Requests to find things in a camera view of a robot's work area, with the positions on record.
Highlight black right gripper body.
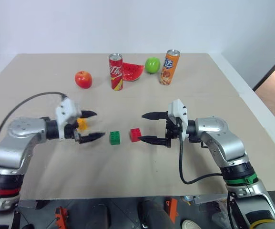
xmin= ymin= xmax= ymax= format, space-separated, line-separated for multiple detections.
xmin=164 ymin=116 xmax=183 ymax=149

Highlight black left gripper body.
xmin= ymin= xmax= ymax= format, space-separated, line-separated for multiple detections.
xmin=64 ymin=121 xmax=81 ymax=144

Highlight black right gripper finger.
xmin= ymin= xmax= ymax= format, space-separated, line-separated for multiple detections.
xmin=141 ymin=110 xmax=169 ymax=121
xmin=137 ymin=135 xmax=167 ymax=147

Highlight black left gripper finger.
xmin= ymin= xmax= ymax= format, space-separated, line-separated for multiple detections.
xmin=80 ymin=110 xmax=98 ymax=119
xmin=79 ymin=132 xmax=106 ymax=145

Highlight yellow toy brick cube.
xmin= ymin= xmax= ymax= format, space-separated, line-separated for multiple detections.
xmin=77 ymin=117 xmax=89 ymax=131

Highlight red toy brick cube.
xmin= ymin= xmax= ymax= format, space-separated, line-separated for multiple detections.
xmin=130 ymin=128 xmax=143 ymax=143

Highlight green toy brick cube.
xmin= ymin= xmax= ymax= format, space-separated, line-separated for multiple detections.
xmin=109 ymin=130 xmax=122 ymax=146

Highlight beige table mat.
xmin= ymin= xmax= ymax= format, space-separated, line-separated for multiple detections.
xmin=0 ymin=52 xmax=270 ymax=201

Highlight red apple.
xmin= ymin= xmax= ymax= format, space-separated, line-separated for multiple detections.
xmin=74 ymin=70 xmax=93 ymax=89

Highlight orange soda can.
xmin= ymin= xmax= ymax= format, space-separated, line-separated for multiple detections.
xmin=159 ymin=49 xmax=181 ymax=86

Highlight watermelon slice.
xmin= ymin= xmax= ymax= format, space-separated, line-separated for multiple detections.
xmin=122 ymin=62 xmax=145 ymax=83

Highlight red cola can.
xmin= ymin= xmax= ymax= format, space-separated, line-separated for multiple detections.
xmin=108 ymin=53 xmax=124 ymax=92

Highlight green apple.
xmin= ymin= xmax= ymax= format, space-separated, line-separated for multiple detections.
xmin=144 ymin=57 xmax=162 ymax=74

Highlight orange clamp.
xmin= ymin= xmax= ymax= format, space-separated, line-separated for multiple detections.
xmin=54 ymin=206 xmax=69 ymax=229
xmin=164 ymin=198 xmax=179 ymax=224

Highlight dark rounded shape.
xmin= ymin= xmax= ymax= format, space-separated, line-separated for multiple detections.
xmin=139 ymin=199 xmax=174 ymax=229

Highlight white shoe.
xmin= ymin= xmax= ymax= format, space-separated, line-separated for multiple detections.
xmin=181 ymin=219 xmax=203 ymax=229

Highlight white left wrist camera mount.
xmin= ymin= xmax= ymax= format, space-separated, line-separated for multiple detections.
xmin=55 ymin=97 xmax=82 ymax=141

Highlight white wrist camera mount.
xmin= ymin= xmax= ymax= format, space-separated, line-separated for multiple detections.
xmin=167 ymin=98 xmax=189 ymax=141
xmin=55 ymin=97 xmax=82 ymax=141

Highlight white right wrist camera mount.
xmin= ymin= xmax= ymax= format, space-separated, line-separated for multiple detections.
xmin=167 ymin=98 xmax=189 ymax=141

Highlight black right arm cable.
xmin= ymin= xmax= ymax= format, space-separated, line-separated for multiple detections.
xmin=178 ymin=121 xmax=224 ymax=185

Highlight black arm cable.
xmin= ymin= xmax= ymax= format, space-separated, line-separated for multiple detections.
xmin=178 ymin=121 xmax=224 ymax=185
xmin=0 ymin=91 xmax=68 ymax=153

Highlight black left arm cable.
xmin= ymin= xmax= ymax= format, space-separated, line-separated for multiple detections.
xmin=0 ymin=91 xmax=68 ymax=153

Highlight grey metal table bracket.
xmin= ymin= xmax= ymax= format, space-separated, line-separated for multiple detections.
xmin=183 ymin=194 xmax=227 ymax=206

